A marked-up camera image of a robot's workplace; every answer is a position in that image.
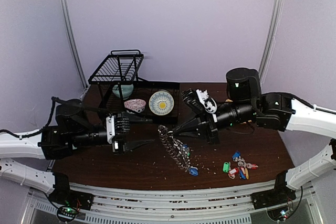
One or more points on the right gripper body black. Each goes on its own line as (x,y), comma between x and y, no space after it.
(210,126)

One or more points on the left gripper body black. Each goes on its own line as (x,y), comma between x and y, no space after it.
(119,138)

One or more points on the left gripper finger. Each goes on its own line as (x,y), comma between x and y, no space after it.
(134,119)
(132,145)

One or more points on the black keyring disc with rings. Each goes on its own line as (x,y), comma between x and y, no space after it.
(177,150)

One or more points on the blue key tag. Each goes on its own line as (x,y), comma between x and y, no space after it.
(236,156)
(193,171)

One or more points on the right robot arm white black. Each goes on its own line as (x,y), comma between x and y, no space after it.
(278,111)

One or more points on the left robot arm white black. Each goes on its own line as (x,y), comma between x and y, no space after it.
(71,125)

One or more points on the pink patterned bowl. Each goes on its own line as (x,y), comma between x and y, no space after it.
(135,105)

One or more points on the teal ceramic bowl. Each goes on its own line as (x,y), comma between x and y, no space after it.
(123,90)

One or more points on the blue yellow patterned plate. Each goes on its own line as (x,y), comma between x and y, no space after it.
(161,103)

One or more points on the yellow dotted plate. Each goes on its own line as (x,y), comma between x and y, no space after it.
(246,122)

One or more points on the green key tag in pile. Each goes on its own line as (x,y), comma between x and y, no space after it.
(226,167)

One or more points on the blue key tag on disc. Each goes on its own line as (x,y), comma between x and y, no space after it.
(193,171)

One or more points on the red key tag in pile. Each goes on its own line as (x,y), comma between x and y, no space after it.
(233,172)

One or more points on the yellow key tag in pile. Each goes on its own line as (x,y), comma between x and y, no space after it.
(245,172)

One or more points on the red headed silver key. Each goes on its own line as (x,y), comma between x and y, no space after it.
(251,166)

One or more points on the left circuit board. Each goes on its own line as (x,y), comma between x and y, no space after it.
(65,213)

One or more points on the circuit board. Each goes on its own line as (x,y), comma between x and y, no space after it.
(279,214)
(65,213)

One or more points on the right circuit board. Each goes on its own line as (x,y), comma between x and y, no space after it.
(279,214)

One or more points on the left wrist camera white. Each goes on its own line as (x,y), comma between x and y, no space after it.
(110,129)

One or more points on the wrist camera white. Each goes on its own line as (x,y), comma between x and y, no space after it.
(201,103)
(110,129)

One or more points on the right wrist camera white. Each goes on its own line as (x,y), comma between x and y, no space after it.
(201,103)

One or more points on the black wire dish rack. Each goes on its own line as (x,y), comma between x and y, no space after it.
(122,67)

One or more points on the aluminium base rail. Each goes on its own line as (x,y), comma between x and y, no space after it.
(217,205)

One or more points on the right aluminium frame post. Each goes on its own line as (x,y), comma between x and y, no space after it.
(270,39)

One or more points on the aluminium frame post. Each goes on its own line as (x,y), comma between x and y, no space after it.
(270,39)
(72,43)

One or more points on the left aluminium frame post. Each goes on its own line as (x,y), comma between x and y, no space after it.
(72,43)

